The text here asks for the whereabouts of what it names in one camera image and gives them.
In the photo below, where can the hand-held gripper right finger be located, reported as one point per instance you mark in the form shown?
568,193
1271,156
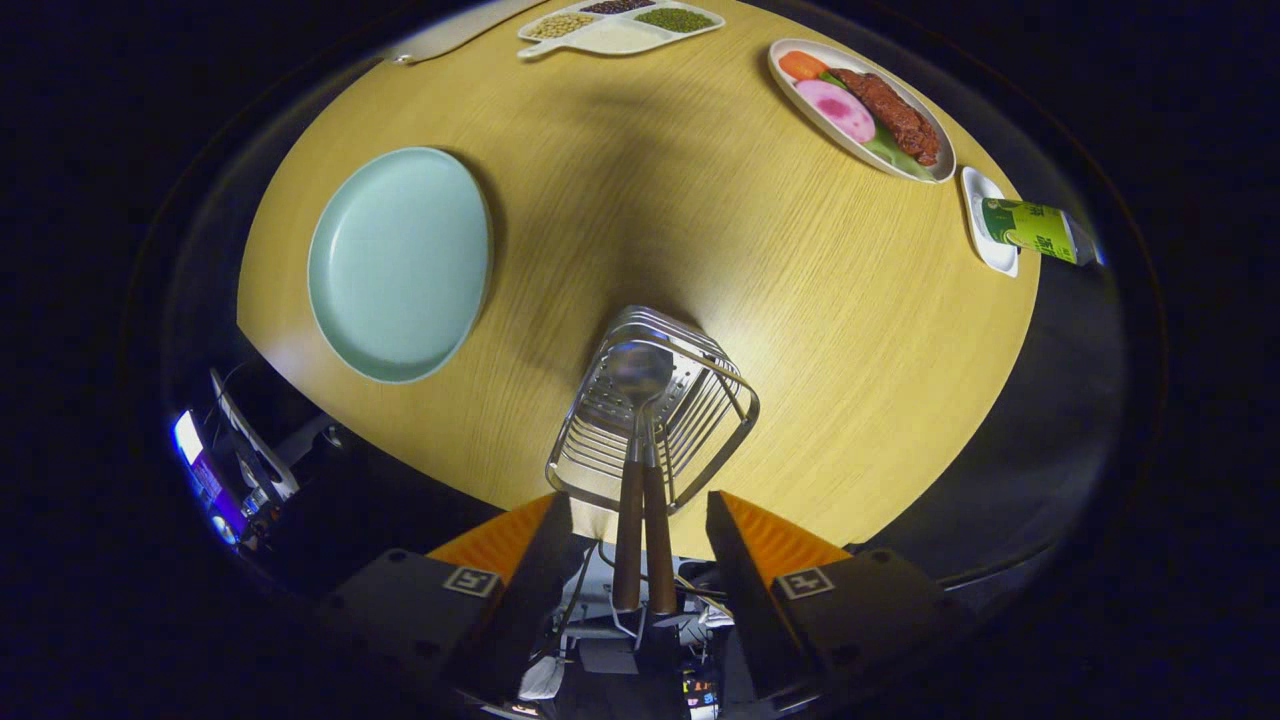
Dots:
745,600

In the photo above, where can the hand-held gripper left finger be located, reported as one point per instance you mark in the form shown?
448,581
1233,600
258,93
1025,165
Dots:
530,600

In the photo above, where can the white edged screen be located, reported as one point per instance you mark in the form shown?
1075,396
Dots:
250,450

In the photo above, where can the light blue round plate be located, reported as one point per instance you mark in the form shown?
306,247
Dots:
400,265

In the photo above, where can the lit computer monitor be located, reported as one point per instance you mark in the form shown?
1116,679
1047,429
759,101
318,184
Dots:
188,438

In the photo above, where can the green lettuce leaf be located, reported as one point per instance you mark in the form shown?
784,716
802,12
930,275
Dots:
895,158

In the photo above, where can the green label plastic bottle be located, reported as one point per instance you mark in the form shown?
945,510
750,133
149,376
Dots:
1030,230

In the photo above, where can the small white saucer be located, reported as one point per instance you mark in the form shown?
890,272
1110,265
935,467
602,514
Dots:
975,185

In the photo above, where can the pink round food slice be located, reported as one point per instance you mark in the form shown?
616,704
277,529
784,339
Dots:
835,110

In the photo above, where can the brown meat piece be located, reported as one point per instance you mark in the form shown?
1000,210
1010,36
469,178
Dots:
890,110

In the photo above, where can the white oval food plate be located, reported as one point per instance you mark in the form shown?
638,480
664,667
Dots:
785,85

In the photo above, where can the orange carrot slice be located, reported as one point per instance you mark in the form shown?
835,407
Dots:
802,65

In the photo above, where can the white divided dish with beans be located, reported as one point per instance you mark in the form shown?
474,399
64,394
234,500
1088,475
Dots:
610,40

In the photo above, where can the white toaster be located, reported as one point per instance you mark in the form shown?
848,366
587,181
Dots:
450,38

